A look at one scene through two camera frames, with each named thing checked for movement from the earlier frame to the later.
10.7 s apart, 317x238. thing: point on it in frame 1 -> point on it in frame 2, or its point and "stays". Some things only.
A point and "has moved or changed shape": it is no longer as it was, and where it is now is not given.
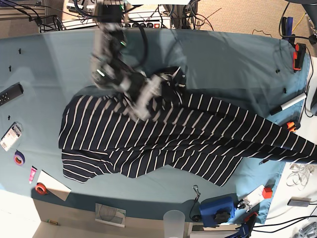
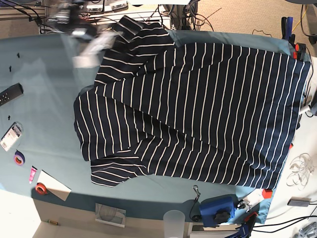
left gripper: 143,89 -> 91,57
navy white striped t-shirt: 207,138 has moved or changed shape
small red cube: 267,193 stays
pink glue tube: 32,174 stays
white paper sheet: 54,186 stays
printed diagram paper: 110,215 stays
